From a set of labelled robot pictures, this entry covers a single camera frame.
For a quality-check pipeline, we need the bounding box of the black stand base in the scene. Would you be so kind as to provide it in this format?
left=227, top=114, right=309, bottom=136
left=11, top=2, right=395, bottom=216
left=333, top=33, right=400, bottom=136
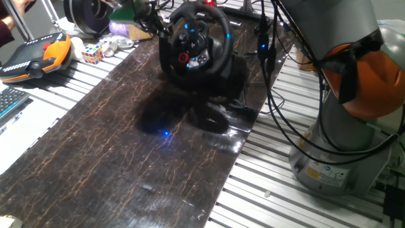
left=218, top=0, right=273, bottom=23

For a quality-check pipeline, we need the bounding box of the black racing steering wheel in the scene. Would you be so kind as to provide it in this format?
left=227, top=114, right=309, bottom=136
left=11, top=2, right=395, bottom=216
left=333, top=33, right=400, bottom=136
left=158, top=1, right=251, bottom=99

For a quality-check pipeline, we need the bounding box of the aluminium frame post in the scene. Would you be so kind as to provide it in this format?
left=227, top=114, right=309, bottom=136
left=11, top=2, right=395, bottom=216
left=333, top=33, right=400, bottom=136
left=1, top=0, right=35, bottom=42
left=44, top=0, right=61, bottom=20

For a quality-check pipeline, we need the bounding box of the open cardboard box with inserts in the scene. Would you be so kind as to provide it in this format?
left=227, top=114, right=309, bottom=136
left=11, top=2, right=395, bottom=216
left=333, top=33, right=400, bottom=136
left=296, top=47, right=317, bottom=72

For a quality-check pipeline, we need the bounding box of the dark wooden board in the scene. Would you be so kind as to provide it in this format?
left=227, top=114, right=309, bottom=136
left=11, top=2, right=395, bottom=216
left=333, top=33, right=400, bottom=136
left=0, top=1, right=292, bottom=228

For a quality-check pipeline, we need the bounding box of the thin black wheel cable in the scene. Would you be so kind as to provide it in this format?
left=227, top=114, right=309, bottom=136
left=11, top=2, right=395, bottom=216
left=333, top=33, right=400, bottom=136
left=229, top=52, right=285, bottom=118

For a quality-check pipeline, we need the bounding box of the clear plastic wrapper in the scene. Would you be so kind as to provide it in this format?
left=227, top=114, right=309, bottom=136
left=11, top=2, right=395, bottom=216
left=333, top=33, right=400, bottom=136
left=99, top=34, right=135, bottom=58

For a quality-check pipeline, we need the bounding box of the purple plastic bag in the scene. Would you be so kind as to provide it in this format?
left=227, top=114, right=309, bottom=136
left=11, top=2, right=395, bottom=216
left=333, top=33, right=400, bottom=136
left=109, top=20, right=137, bottom=39

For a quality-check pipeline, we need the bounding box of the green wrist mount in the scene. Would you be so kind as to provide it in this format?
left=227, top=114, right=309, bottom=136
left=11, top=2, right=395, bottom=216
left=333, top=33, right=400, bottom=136
left=108, top=5, right=137, bottom=23

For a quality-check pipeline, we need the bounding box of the yellow sponge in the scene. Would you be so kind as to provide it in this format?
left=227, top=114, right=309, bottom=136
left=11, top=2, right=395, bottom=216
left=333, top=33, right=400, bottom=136
left=128, top=24, right=154, bottom=41

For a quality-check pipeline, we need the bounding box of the large white sheet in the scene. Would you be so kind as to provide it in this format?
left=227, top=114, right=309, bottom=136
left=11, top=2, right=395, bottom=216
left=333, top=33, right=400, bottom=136
left=0, top=82, right=69, bottom=175

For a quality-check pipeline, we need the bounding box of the bare person hand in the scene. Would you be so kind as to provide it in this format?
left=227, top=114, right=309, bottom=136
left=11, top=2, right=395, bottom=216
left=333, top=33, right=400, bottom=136
left=1, top=0, right=36, bottom=31

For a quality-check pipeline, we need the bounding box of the white gold packet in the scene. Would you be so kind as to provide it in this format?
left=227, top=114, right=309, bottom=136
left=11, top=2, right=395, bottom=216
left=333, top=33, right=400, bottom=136
left=0, top=215, right=23, bottom=228

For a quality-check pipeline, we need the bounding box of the white round object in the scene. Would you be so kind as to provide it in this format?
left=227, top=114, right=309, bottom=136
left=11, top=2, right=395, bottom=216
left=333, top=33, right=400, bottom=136
left=70, top=37, right=85, bottom=61

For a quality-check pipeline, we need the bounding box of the black computer keyboard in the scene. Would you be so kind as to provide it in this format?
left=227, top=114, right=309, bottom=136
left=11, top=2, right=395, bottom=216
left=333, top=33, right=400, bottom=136
left=0, top=87, right=31, bottom=121

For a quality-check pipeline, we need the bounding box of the Rubik's cube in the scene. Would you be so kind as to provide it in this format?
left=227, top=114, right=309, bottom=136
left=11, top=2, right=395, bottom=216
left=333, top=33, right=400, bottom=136
left=81, top=43, right=105, bottom=65

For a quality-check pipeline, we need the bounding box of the dark red sleeved forearm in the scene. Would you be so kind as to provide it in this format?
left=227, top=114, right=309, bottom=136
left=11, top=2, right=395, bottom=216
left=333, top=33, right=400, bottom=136
left=0, top=3, right=16, bottom=48

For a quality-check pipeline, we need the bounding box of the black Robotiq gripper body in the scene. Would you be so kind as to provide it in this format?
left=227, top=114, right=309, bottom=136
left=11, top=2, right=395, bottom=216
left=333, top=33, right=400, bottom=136
left=134, top=3, right=165, bottom=32

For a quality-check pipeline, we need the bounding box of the black orange teach pendant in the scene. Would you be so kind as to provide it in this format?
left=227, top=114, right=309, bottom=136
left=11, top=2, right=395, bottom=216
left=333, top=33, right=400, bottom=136
left=0, top=31, right=72, bottom=84

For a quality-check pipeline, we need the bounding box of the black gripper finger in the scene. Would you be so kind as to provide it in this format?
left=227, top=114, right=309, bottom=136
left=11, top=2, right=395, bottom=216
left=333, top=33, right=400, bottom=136
left=161, top=11, right=175, bottom=26
left=156, top=25, right=171, bottom=39

